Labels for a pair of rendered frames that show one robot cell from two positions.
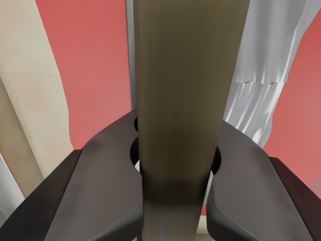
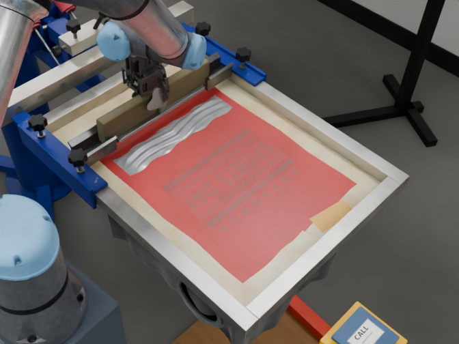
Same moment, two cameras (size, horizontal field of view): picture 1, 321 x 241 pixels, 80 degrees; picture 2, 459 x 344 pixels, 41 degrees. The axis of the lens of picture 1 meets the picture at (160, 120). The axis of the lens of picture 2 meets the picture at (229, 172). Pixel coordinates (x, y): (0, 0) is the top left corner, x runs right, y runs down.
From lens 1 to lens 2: 1.59 m
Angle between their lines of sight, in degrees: 68
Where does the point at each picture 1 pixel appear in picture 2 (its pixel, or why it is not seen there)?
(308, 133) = (179, 159)
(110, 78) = not seen: hidden behind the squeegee
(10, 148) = (101, 97)
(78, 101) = not seen: hidden behind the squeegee
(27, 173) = (89, 106)
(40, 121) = (112, 104)
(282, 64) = (186, 134)
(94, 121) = not seen: hidden behind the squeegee
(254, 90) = (175, 134)
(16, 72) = (126, 95)
